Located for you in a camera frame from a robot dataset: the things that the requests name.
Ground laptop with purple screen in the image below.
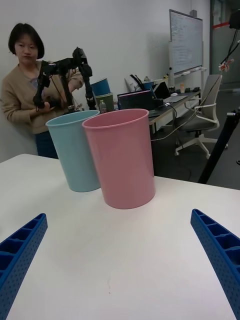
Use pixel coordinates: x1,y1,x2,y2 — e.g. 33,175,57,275
116,89,157,111

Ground person's right hand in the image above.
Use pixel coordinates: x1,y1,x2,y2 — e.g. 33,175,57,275
43,99,57,111

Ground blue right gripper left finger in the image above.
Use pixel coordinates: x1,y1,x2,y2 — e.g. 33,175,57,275
0,212,49,320

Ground black tripod silver collars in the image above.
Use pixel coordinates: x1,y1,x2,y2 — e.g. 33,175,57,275
198,106,240,185

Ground pink plastic bin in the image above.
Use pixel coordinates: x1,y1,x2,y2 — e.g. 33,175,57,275
81,108,156,210

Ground person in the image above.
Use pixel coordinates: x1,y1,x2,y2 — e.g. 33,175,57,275
0,22,85,160

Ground open dark laptop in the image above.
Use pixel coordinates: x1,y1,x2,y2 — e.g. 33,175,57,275
151,81,188,104

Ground black teleoperation arm rig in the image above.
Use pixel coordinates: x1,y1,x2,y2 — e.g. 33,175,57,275
33,46,97,115

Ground white office chair grey seat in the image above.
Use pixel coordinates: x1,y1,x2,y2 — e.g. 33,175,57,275
174,73,229,160

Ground dark office desk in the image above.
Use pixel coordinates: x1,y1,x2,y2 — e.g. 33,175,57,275
147,88,202,136

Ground green plastic bin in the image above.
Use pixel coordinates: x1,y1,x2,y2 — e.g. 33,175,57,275
95,92,115,113

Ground pale blue plastic bin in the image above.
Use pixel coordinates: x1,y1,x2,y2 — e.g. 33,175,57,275
45,109,101,193

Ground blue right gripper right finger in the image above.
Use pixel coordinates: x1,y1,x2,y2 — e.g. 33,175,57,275
190,208,240,320

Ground whiteboard on stand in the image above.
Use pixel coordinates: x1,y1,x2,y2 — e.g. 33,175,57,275
168,9,208,87

